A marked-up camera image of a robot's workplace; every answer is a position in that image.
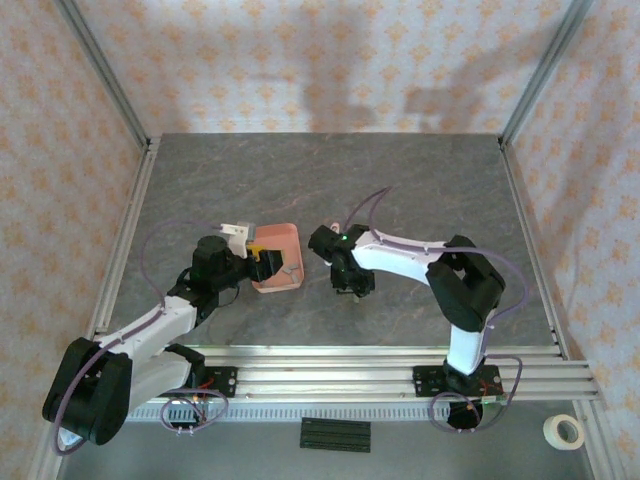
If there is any white tape roll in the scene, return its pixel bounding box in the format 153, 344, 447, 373
543, 413, 585, 450

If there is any black ribbed plate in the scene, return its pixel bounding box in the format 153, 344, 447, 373
299, 418, 373, 454

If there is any aluminium side rail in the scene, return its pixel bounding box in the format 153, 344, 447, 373
79, 137, 162, 361
499, 139, 572, 360

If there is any narrow aluminium crossbar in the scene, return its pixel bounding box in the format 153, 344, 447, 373
82, 343, 571, 362

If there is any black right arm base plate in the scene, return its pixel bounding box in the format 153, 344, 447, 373
412, 364, 503, 399

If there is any grey slotted cable duct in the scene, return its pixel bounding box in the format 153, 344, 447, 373
127, 401, 454, 422

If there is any pink plastic tray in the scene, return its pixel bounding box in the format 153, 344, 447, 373
248, 222, 306, 295

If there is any aluminium frame post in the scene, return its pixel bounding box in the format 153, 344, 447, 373
498, 0, 596, 150
53, 0, 152, 151

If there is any wide aluminium mounting rail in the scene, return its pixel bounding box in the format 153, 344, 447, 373
53, 359, 601, 402

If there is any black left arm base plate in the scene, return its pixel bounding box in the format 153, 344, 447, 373
199, 366, 238, 399

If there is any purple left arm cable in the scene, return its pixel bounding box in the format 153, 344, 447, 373
52, 219, 231, 457

